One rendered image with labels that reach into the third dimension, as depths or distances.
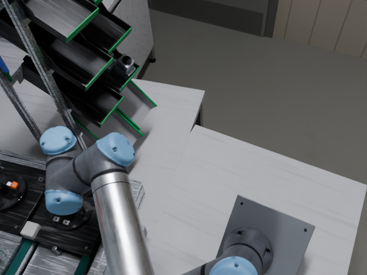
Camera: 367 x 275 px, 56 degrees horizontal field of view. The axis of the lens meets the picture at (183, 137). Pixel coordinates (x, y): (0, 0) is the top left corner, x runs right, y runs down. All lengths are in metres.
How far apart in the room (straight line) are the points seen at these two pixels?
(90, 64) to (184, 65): 2.08
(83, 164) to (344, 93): 2.52
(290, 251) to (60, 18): 0.89
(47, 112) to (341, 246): 1.31
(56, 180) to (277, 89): 2.34
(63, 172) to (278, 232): 0.65
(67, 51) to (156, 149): 0.57
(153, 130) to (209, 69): 1.62
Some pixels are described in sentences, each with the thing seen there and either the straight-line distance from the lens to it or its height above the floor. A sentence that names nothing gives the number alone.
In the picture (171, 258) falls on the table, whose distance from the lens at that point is 1.22.
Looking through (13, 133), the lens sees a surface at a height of 0.86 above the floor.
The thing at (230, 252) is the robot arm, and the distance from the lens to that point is 0.98.
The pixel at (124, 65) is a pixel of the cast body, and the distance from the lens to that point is 1.19.
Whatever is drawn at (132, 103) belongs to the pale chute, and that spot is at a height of 1.04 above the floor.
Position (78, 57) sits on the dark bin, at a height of 1.38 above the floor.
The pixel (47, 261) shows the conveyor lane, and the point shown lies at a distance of 1.26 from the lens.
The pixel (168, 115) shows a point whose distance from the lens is 1.54.
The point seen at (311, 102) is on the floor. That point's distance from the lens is 2.85.
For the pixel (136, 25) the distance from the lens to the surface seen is 2.67.
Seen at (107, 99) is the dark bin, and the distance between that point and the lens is 1.16.
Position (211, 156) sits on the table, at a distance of 1.39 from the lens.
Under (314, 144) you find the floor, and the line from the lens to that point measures 2.60.
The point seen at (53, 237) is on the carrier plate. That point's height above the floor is 0.97.
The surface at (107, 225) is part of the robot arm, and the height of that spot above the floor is 1.44.
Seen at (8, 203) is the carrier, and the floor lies 0.99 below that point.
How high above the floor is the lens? 2.01
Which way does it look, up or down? 53 degrees down
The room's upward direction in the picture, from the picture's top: 5 degrees counter-clockwise
